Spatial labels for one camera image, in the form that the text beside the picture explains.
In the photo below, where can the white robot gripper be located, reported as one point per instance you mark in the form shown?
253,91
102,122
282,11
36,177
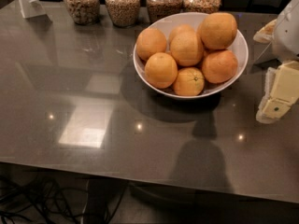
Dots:
288,34

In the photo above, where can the right orange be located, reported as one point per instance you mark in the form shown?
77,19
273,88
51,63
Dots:
219,66

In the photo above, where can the large top orange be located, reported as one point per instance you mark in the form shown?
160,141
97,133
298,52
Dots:
218,30

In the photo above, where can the centre orange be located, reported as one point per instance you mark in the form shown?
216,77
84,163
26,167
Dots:
186,49

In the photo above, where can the hidden back orange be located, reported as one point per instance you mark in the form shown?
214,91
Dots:
182,31

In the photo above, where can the front left orange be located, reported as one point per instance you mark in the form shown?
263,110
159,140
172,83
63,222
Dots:
161,70

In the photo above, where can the left back orange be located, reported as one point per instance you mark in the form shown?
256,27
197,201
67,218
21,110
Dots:
149,42

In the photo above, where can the front orange with stem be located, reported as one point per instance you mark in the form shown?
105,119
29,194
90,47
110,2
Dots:
189,82

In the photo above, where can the white stand object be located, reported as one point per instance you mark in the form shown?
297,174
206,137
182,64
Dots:
31,8

